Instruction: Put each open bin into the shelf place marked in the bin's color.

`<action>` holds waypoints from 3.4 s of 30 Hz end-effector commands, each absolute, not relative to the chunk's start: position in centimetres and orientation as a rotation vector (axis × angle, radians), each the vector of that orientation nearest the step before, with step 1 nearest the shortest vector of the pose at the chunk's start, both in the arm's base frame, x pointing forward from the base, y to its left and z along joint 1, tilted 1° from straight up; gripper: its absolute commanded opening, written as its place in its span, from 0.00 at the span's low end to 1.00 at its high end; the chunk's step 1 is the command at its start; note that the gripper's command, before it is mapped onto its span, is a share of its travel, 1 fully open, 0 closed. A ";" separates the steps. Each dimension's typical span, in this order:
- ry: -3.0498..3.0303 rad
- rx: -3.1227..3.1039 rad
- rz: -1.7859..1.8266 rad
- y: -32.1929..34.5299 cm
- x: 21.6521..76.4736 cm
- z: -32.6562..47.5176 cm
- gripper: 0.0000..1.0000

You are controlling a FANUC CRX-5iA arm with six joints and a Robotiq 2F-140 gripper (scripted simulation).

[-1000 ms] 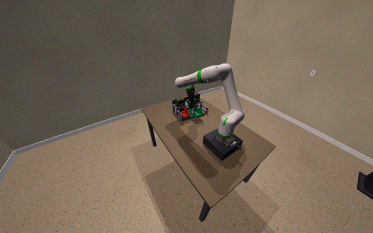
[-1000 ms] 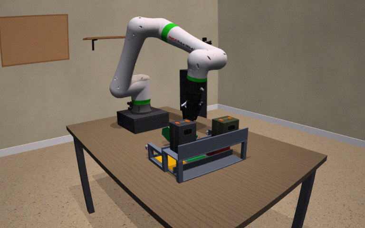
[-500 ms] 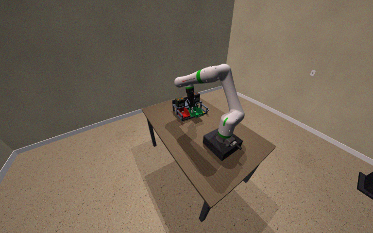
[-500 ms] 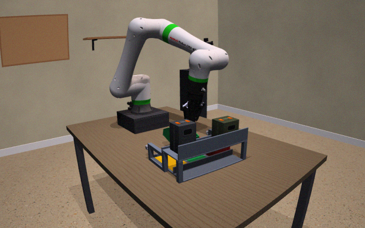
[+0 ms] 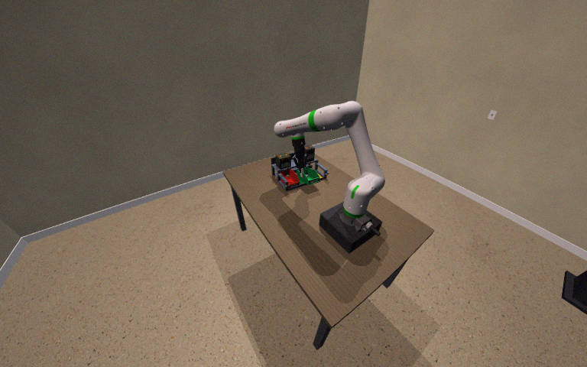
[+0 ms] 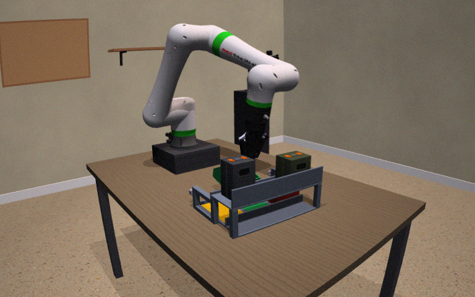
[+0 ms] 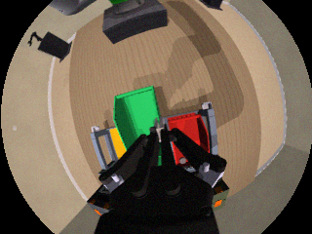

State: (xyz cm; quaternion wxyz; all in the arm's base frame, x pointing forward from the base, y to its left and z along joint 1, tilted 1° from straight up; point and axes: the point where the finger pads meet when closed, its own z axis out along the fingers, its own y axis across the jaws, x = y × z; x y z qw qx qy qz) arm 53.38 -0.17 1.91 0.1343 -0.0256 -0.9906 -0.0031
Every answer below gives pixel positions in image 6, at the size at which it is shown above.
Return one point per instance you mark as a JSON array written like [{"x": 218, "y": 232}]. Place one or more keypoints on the green bin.
[{"x": 217, "y": 175}]

